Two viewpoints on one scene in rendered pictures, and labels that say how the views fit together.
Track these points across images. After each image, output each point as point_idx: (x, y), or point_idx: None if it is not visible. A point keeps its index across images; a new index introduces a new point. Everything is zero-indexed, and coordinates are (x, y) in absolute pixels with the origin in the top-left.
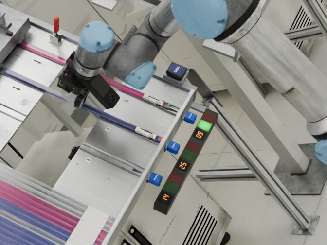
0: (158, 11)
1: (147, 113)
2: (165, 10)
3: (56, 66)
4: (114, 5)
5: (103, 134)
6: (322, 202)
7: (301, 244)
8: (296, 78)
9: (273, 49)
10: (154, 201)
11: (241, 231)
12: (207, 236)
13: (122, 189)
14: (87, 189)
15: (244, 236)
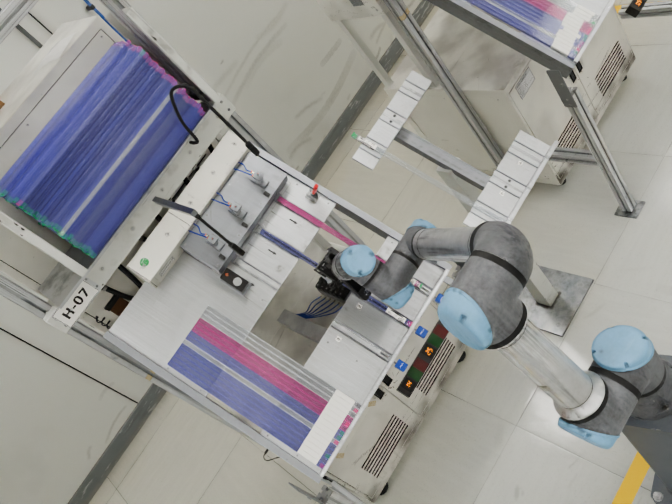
0: (422, 244)
1: None
2: (430, 250)
3: (312, 228)
4: (375, 163)
5: (354, 311)
6: (563, 346)
7: (534, 387)
8: (550, 381)
9: (532, 359)
10: None
11: (477, 352)
12: (443, 361)
13: (368, 373)
14: (336, 370)
15: (480, 359)
